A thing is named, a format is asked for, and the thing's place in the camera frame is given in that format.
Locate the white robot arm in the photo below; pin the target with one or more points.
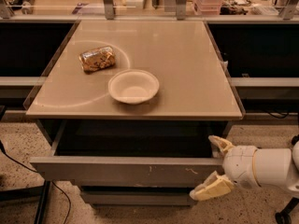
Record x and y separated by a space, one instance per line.
275 167

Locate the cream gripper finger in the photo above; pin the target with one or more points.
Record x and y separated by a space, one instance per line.
214 186
223 145

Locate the grey metal post right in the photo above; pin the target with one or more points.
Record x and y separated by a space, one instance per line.
181 9

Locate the black office chair base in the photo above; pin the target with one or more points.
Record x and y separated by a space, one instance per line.
283 217

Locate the grey metal post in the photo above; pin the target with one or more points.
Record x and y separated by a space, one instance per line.
109 9
181 9

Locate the grey drawer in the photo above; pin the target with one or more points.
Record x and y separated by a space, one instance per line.
136 196
131 153

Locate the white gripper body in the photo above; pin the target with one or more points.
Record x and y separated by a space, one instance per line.
239 164

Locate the dark objects on shelf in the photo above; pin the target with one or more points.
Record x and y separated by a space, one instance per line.
25 6

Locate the white paper bowl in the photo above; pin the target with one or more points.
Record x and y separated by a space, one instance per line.
133 86

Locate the grey top drawer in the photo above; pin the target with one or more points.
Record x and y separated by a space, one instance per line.
131 153

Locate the grey metal post left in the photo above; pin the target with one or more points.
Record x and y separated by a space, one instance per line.
109 9

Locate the black table leg frame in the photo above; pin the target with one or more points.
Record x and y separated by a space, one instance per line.
41 192

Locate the grey drawer cabinet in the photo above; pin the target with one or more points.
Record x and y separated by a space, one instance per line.
181 54

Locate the wrapped snack package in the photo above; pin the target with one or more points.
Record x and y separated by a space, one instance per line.
97 59

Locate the grey bottom drawer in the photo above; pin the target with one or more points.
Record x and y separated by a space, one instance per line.
136 196

